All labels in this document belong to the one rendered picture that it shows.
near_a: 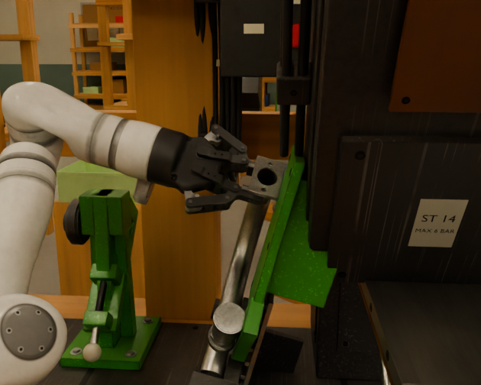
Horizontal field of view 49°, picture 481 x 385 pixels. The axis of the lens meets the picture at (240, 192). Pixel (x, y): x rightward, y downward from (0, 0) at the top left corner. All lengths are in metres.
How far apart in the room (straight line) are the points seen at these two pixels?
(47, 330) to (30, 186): 0.18
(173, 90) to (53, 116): 0.30
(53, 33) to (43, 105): 11.14
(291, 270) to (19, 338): 0.29
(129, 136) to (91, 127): 0.05
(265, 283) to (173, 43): 0.49
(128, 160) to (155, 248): 0.36
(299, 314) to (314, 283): 0.48
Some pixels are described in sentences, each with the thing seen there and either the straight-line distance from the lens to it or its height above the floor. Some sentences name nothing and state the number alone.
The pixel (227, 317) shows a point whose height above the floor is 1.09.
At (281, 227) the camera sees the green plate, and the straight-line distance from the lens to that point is 0.58.
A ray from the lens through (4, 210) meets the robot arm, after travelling 0.64.
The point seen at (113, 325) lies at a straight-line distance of 0.88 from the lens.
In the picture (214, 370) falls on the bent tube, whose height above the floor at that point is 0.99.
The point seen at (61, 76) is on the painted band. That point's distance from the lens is 11.81.
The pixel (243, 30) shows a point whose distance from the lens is 0.82.
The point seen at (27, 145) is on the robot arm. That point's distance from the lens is 0.69.
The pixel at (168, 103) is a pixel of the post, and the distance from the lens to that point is 0.95.
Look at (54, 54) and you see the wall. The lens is 11.85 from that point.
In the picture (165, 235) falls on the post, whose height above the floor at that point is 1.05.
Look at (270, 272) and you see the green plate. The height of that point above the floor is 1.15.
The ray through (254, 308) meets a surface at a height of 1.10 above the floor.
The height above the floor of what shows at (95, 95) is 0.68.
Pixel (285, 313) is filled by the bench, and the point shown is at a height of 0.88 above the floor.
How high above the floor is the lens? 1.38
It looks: 14 degrees down
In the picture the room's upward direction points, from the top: straight up
